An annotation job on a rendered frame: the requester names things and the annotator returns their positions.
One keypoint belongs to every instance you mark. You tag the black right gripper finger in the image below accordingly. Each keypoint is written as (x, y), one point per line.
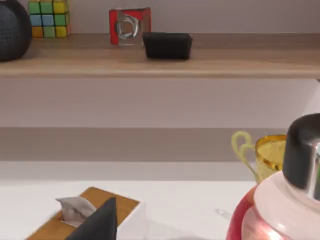
(102, 223)

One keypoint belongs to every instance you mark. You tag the white tissue box wooden lid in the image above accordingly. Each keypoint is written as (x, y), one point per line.
(130, 212)

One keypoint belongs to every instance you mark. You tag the golden trophy cup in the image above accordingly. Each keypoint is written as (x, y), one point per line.
(268, 156)

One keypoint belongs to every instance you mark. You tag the pink bottle with black cap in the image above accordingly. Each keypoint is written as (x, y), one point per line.
(282, 200)

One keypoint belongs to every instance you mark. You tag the black rectangular box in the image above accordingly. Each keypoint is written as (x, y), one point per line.
(168, 46)

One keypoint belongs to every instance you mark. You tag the red and clear glass block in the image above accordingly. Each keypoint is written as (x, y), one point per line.
(130, 26)

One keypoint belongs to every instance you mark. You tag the wooden shelf board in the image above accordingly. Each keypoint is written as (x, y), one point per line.
(225, 62)

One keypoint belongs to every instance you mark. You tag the colourful puzzle cube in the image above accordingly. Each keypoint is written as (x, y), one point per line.
(48, 18)

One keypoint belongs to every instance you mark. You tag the dark blue textured round speaker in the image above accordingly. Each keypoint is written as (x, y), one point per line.
(11, 30)

